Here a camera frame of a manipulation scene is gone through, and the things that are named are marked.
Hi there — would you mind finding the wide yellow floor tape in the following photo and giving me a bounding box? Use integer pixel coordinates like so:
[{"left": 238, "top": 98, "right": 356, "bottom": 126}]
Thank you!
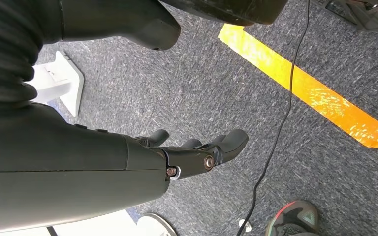
[{"left": 218, "top": 23, "right": 378, "bottom": 149}]

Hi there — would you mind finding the black robot leg shell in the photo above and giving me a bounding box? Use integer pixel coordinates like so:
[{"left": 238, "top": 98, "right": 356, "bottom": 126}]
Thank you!
[{"left": 158, "top": 0, "right": 289, "bottom": 28}]

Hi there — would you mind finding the black remote cable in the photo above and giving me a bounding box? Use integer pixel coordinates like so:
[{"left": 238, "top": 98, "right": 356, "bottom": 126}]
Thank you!
[{"left": 236, "top": 0, "right": 311, "bottom": 236}]

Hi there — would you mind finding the black red-soled shoe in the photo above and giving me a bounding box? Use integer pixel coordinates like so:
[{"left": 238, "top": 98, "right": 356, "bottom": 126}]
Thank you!
[{"left": 265, "top": 199, "right": 321, "bottom": 236}]

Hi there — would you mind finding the white flat base plate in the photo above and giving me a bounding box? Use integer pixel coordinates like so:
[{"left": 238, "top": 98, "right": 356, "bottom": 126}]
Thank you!
[{"left": 0, "top": 209, "right": 179, "bottom": 236}]

